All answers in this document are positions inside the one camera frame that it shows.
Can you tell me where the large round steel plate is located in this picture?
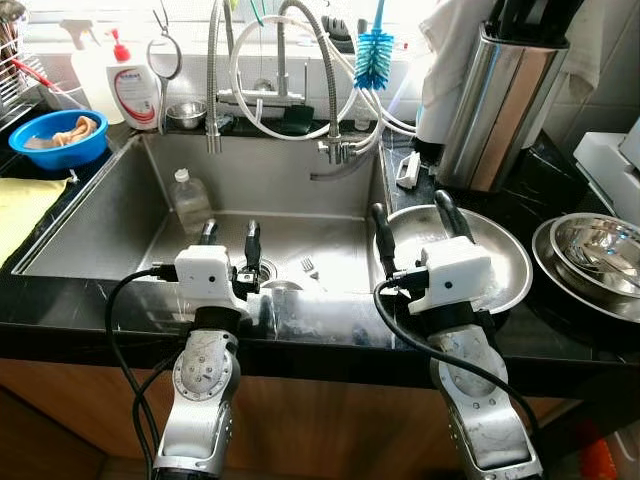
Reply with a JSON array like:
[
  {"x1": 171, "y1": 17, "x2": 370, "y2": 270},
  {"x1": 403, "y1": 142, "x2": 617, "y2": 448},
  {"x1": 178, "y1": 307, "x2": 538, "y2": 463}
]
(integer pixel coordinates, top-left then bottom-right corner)
[
  {"x1": 530, "y1": 212, "x2": 640, "y2": 323},
  {"x1": 375, "y1": 203, "x2": 534, "y2": 316}
]

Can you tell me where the gooseneck steel hose faucet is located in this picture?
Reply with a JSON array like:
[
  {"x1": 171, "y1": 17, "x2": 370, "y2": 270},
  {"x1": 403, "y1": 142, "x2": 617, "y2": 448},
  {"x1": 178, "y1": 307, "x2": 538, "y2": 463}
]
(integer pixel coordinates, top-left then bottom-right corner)
[{"x1": 276, "y1": 0, "x2": 369, "y2": 168}]

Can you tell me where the red handled utensil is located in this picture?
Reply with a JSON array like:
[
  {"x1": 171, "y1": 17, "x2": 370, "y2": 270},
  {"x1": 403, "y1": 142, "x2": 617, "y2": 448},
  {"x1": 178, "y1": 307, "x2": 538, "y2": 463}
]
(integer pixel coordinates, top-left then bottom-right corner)
[{"x1": 10, "y1": 55, "x2": 86, "y2": 106}]

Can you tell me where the white appliance with ribbed lid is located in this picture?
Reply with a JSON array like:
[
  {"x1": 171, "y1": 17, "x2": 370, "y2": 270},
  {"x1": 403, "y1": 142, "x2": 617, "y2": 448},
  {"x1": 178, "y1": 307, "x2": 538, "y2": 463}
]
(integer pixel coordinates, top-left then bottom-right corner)
[{"x1": 572, "y1": 60, "x2": 640, "y2": 226}]

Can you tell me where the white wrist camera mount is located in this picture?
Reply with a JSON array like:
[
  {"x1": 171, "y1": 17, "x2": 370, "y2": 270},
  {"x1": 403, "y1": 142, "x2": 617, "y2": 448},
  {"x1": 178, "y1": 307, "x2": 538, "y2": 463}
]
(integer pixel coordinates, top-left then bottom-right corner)
[
  {"x1": 408, "y1": 237, "x2": 493, "y2": 316},
  {"x1": 173, "y1": 245, "x2": 251, "y2": 306}
]

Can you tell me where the white spray bottle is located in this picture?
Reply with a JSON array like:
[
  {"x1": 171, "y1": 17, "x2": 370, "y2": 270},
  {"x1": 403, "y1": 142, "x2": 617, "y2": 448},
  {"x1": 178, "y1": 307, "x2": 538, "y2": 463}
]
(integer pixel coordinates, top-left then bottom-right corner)
[{"x1": 58, "y1": 18, "x2": 126, "y2": 126}]

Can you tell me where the metal wire strainer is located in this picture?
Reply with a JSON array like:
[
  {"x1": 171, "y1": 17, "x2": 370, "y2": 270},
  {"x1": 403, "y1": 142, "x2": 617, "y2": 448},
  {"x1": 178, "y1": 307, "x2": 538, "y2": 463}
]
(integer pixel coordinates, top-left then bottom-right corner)
[{"x1": 145, "y1": 0, "x2": 184, "y2": 133}]

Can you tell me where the steel knife block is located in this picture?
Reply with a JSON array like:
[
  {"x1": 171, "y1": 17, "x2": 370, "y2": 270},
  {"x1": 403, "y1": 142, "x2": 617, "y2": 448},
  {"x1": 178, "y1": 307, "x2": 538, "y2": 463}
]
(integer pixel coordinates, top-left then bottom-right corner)
[{"x1": 437, "y1": 25, "x2": 571, "y2": 193}]

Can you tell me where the yellow cloth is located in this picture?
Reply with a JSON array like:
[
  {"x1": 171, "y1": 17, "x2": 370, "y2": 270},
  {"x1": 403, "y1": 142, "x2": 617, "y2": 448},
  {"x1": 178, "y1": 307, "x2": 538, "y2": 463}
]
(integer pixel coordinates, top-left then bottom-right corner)
[{"x1": 0, "y1": 176, "x2": 69, "y2": 266}]

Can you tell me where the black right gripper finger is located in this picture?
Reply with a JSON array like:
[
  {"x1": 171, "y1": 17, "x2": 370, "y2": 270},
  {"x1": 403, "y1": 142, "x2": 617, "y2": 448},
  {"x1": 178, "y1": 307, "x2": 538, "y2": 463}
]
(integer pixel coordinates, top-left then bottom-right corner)
[
  {"x1": 432, "y1": 189, "x2": 477, "y2": 246},
  {"x1": 369, "y1": 202, "x2": 400, "y2": 283}
]

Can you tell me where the wooden sink cabinet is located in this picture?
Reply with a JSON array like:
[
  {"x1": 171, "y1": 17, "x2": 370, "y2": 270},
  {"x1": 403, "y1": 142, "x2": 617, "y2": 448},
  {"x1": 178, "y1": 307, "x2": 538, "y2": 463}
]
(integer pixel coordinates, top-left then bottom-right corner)
[{"x1": 0, "y1": 355, "x2": 581, "y2": 480}]

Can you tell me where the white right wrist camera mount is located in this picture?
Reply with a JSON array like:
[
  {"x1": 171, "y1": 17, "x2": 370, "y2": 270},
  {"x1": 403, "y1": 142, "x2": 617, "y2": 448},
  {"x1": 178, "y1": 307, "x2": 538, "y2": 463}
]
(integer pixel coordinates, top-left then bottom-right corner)
[{"x1": 408, "y1": 237, "x2": 493, "y2": 316}]

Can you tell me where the blue bottle brush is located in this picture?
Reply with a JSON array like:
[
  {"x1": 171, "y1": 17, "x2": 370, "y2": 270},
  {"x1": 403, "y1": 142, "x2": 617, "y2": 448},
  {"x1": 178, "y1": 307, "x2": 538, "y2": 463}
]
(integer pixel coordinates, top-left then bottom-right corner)
[{"x1": 353, "y1": 0, "x2": 396, "y2": 91}]

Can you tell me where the black handled knife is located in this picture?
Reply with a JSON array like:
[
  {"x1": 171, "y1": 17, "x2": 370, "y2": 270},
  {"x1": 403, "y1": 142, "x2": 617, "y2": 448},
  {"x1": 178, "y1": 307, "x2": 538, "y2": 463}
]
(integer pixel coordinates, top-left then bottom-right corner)
[
  {"x1": 515, "y1": 0, "x2": 546, "y2": 36},
  {"x1": 545, "y1": 0, "x2": 584, "y2": 41},
  {"x1": 492, "y1": 0, "x2": 516, "y2": 39}
]

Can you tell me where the white flexible hose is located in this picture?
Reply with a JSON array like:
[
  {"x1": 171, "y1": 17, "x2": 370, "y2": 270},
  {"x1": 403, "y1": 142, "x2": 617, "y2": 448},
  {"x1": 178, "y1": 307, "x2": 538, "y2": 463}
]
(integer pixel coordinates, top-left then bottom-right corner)
[
  {"x1": 330, "y1": 40, "x2": 419, "y2": 136},
  {"x1": 228, "y1": 15, "x2": 386, "y2": 141}
]

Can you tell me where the steel wire dish rack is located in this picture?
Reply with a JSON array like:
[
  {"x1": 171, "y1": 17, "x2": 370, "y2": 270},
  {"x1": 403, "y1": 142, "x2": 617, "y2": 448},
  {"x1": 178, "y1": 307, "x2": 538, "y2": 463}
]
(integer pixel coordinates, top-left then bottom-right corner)
[{"x1": 0, "y1": 0, "x2": 51, "y2": 121}]

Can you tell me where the clear plastic bottle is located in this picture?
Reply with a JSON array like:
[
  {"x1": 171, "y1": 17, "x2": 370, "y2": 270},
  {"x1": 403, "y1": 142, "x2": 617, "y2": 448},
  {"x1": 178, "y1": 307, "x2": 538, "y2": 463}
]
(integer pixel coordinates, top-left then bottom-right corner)
[{"x1": 168, "y1": 168, "x2": 214, "y2": 236}]

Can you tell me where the dark green sponge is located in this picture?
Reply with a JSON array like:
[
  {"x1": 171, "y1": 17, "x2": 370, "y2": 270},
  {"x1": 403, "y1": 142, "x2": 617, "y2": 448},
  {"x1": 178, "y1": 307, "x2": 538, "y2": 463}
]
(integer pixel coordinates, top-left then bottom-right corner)
[{"x1": 278, "y1": 103, "x2": 316, "y2": 136}]

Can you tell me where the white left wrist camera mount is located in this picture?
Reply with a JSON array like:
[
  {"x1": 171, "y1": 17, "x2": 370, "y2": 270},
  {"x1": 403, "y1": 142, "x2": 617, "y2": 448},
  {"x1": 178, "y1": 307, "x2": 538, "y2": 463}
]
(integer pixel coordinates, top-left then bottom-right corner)
[{"x1": 173, "y1": 245, "x2": 251, "y2": 306}]

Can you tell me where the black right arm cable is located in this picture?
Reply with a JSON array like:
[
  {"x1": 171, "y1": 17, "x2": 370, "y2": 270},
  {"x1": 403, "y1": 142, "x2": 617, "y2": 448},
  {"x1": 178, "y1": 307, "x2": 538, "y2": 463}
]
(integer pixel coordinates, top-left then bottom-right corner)
[{"x1": 372, "y1": 275, "x2": 541, "y2": 441}]

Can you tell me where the stainless steel sink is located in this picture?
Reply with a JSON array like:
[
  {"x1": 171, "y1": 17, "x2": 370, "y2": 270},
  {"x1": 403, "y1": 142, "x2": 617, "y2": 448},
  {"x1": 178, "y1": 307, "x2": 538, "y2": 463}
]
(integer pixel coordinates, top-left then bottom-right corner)
[{"x1": 8, "y1": 128, "x2": 399, "y2": 301}]

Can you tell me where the blue plastic bowl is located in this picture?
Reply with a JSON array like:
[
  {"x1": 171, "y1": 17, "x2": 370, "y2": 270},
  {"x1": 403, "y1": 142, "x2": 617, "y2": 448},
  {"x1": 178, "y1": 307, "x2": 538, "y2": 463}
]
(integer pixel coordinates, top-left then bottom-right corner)
[{"x1": 8, "y1": 108, "x2": 109, "y2": 171}]

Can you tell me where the small steel cup bowl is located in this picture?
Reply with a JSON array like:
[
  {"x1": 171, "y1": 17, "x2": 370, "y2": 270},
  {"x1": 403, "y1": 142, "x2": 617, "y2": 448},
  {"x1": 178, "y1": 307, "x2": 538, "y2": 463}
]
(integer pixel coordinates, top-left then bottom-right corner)
[{"x1": 166, "y1": 100, "x2": 207, "y2": 130}]

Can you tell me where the orange plastic object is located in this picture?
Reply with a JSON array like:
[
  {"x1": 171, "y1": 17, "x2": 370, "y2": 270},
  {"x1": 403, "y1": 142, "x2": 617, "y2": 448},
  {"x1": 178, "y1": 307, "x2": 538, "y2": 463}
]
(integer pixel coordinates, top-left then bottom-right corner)
[{"x1": 578, "y1": 435, "x2": 616, "y2": 480}]

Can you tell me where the peach cloth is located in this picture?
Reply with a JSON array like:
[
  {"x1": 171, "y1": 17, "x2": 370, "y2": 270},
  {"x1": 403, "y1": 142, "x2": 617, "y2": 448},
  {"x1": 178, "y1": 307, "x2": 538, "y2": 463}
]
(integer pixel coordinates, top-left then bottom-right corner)
[{"x1": 25, "y1": 114, "x2": 101, "y2": 149}]

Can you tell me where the chrome faucet with bar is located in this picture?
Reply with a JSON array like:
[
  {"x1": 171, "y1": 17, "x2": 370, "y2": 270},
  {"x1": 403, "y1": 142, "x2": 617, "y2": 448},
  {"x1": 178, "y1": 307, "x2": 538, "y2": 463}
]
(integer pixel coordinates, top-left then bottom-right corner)
[{"x1": 203, "y1": 0, "x2": 313, "y2": 156}]

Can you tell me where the white soap pump bottle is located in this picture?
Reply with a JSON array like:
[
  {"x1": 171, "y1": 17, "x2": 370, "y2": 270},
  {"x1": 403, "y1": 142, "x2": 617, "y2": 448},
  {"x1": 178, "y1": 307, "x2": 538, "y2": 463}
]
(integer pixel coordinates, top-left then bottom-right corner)
[{"x1": 105, "y1": 28, "x2": 163, "y2": 131}]

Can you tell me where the small white plastic plug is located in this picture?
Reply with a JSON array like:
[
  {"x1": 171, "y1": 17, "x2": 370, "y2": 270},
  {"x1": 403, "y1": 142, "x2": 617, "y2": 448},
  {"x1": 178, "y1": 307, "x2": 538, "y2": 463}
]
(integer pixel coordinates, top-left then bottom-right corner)
[{"x1": 395, "y1": 150, "x2": 422, "y2": 191}]

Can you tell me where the steel sink drain strainer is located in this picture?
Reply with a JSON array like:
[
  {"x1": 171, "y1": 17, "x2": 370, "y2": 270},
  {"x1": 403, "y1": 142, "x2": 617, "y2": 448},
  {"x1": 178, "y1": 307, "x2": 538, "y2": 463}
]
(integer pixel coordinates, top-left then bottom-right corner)
[{"x1": 255, "y1": 258, "x2": 281, "y2": 286}]

